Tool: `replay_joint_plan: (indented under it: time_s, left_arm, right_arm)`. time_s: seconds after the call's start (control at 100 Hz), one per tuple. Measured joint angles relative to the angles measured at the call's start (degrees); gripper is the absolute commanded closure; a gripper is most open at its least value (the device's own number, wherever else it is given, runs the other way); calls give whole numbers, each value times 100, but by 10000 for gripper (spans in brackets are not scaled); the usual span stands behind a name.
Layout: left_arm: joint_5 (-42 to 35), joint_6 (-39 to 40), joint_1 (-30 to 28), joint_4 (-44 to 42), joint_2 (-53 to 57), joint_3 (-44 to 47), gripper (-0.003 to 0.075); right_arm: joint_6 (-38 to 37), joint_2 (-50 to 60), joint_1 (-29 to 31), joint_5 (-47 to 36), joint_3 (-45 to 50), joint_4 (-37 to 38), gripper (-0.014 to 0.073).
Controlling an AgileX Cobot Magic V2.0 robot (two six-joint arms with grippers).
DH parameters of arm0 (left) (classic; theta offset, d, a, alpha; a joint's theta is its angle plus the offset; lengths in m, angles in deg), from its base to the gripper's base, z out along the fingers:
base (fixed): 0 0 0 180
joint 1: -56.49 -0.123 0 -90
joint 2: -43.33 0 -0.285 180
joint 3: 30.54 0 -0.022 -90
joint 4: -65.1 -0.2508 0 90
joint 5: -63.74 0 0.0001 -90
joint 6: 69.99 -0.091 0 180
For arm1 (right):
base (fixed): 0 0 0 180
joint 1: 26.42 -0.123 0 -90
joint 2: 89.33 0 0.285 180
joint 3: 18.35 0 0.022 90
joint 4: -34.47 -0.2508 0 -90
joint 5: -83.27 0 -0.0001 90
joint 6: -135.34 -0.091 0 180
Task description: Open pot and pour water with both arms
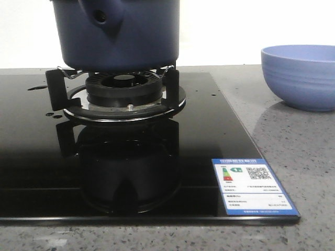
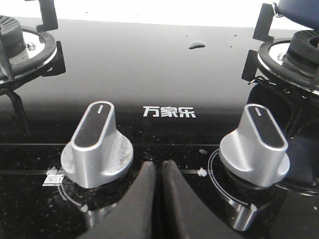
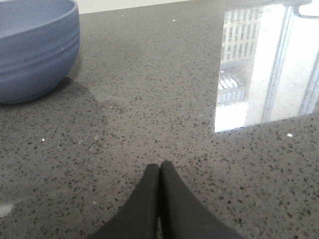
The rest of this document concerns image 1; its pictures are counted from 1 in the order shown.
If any blue energy label sticker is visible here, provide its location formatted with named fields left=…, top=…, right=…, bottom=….
left=212, top=158, right=299, bottom=216

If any dark blue cooking pot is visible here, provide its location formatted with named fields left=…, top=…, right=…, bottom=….
left=52, top=1, right=180, bottom=72

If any right black gas burner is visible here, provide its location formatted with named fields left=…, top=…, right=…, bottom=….
left=85, top=72, right=163, bottom=107

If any black glass gas stove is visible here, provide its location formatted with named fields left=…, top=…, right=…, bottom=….
left=1, top=73, right=300, bottom=225

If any right black pot support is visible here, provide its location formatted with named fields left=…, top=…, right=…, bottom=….
left=46, top=65, right=186, bottom=123

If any light blue plastic bowl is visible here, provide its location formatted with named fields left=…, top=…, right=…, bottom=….
left=261, top=44, right=334, bottom=111

